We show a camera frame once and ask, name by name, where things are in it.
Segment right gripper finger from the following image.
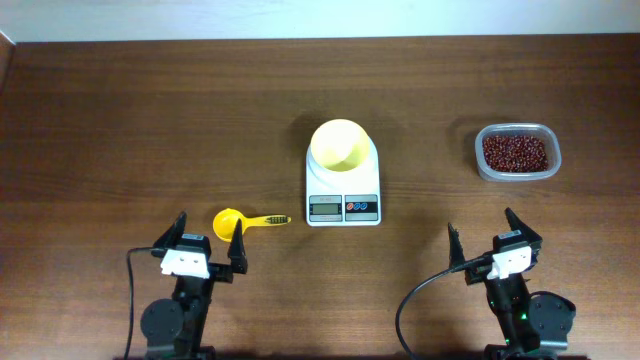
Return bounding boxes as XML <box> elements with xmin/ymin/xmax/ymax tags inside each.
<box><xmin>505</xmin><ymin>207</ymin><xmax>542</xmax><ymax>245</ymax></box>
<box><xmin>448</xmin><ymin>223</ymin><xmax>466</xmax><ymax>269</ymax></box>

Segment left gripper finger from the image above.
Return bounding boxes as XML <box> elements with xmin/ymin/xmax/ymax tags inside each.
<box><xmin>153</xmin><ymin>211</ymin><xmax>187</xmax><ymax>250</ymax></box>
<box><xmin>228</xmin><ymin>220</ymin><xmax>248</xmax><ymax>274</ymax></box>

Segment yellow measuring scoop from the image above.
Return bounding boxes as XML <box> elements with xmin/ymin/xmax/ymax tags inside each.
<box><xmin>212</xmin><ymin>208</ymin><xmax>292</xmax><ymax>242</ymax></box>

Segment red beans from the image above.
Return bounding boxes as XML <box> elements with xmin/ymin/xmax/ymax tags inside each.
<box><xmin>482</xmin><ymin>135</ymin><xmax>549</xmax><ymax>173</ymax></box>

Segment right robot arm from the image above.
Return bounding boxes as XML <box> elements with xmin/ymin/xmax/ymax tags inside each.
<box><xmin>448</xmin><ymin>208</ymin><xmax>576</xmax><ymax>360</ymax></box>

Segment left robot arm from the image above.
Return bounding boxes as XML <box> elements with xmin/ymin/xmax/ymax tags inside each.
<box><xmin>140</xmin><ymin>212</ymin><xmax>248</xmax><ymax>360</ymax></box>

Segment white digital kitchen scale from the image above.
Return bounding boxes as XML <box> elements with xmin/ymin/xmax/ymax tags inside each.
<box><xmin>305</xmin><ymin>137</ymin><xmax>382</xmax><ymax>227</ymax></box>

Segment yellow plastic bowl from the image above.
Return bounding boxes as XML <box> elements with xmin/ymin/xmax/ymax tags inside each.
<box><xmin>310</xmin><ymin>119</ymin><xmax>371</xmax><ymax>172</ymax></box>

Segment clear plastic bean container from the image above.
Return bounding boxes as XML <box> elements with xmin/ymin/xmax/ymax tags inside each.
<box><xmin>475</xmin><ymin>123</ymin><xmax>562</xmax><ymax>182</ymax></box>

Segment right black cable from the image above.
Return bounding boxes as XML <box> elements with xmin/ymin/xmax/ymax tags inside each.
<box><xmin>394</xmin><ymin>255</ymin><xmax>494</xmax><ymax>360</ymax></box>

